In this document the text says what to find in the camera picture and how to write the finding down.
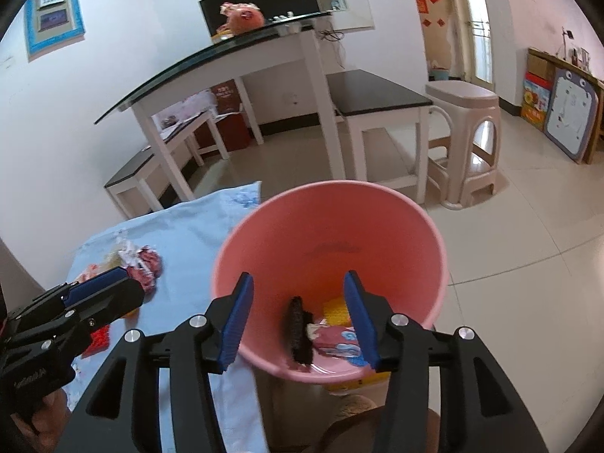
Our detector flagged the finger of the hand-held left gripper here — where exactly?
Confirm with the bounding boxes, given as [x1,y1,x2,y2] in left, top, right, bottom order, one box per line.
[7,276,145,359]
[9,267,130,322]

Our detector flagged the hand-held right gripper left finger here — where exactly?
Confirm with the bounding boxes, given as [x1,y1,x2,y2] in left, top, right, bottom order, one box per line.
[59,271,256,453]

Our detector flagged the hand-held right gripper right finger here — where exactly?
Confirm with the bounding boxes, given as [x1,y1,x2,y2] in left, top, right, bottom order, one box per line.
[343,270,550,453]

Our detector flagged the yellow snack wrapper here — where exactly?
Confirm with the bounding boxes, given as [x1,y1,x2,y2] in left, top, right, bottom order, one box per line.
[322,295,354,327]

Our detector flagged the pink blue printed wrapper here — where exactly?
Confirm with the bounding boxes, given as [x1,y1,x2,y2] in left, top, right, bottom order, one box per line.
[304,322,371,369]

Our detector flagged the red textured snack wrapper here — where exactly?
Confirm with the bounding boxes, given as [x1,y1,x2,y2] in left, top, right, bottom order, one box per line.
[80,323,111,357]

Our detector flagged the wrappers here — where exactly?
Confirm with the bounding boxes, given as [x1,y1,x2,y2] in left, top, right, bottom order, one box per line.
[118,240,163,300]

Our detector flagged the pink plastic bucket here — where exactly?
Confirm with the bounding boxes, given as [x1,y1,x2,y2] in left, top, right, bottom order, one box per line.
[211,180,447,384]

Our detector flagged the person's left hand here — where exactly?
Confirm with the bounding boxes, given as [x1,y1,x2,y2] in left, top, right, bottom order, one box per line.
[9,384,74,439]

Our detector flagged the yellow box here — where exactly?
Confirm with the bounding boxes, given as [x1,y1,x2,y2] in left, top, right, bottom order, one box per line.
[328,373,390,394]

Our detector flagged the beige fuzzy object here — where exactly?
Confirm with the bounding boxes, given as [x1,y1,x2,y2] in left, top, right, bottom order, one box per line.
[330,394,378,423]

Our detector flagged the light blue cloth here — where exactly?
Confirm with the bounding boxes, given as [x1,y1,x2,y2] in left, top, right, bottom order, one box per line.
[61,180,270,453]

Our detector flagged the low black-top bench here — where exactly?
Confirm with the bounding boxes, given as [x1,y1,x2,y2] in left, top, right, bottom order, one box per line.
[104,148,194,220]

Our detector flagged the white bench with papers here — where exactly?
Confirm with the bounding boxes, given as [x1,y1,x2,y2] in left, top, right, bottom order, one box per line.
[151,108,232,166]

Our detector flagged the dark red box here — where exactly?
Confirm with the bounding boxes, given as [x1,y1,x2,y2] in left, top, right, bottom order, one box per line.
[210,82,252,152]

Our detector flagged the pink printed plastic bag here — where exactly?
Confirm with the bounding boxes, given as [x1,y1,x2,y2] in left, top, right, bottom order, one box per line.
[153,89,218,133]

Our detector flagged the black-top white bench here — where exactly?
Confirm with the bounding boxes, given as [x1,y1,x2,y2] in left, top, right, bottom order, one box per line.
[325,69,434,208]

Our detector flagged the beige plastic stool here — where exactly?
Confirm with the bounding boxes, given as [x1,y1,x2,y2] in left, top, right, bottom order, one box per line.
[425,80,501,211]

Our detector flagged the glass-top white table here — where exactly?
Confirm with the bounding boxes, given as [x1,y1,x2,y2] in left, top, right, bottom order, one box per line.
[93,9,347,201]

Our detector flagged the colourful printed box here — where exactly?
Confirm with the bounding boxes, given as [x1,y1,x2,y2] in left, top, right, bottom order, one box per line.
[520,72,553,130]

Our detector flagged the grey framed drawing board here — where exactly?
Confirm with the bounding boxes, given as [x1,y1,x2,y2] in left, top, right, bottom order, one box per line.
[545,67,601,165]

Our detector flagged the pink plush toy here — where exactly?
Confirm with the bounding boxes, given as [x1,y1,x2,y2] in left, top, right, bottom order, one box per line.
[219,2,265,34]

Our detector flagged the wooden cabinet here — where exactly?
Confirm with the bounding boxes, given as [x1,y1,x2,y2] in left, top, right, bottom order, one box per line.
[526,47,604,166]

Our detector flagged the blue framed wall picture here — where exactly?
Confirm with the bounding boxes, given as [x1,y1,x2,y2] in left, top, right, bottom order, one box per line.
[25,0,86,62]

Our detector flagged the white door frame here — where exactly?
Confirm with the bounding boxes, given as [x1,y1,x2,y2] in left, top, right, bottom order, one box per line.
[455,0,494,83]

